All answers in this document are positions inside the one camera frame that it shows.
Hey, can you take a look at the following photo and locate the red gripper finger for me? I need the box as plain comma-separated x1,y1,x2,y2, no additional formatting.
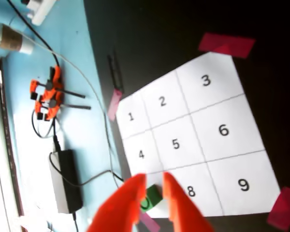
162,172,215,232
87,173,147,232

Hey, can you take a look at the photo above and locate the green cube with round recess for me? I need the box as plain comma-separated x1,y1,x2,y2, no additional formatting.
140,184,164,213

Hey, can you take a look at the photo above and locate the white numbered grid paper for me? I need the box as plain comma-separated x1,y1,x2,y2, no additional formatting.
115,51,281,218

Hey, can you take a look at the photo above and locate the black power adapter brick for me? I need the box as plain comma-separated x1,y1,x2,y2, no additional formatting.
48,149,84,215

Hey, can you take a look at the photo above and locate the orange spring clamp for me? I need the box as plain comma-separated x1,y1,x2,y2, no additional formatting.
34,95,91,122
29,65,86,102

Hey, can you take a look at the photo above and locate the thin black ruler strip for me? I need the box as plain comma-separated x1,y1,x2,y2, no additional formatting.
107,54,124,94

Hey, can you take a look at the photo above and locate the black mat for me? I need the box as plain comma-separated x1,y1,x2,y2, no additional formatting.
83,0,290,232

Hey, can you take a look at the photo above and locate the cardboard tube roll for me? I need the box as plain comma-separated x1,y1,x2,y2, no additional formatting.
0,22,36,56

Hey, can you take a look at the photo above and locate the white plastic block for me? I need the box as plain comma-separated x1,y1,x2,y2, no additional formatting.
26,0,58,26

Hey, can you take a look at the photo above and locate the grey adapter cable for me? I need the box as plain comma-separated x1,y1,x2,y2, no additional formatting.
49,153,124,187

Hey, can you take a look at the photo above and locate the looped black cable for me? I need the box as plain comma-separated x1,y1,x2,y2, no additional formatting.
30,110,62,152

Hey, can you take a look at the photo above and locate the thin white cable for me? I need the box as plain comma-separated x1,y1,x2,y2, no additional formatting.
19,32,116,158

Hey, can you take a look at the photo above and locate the thin black cable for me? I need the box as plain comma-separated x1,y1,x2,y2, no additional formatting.
6,0,61,68

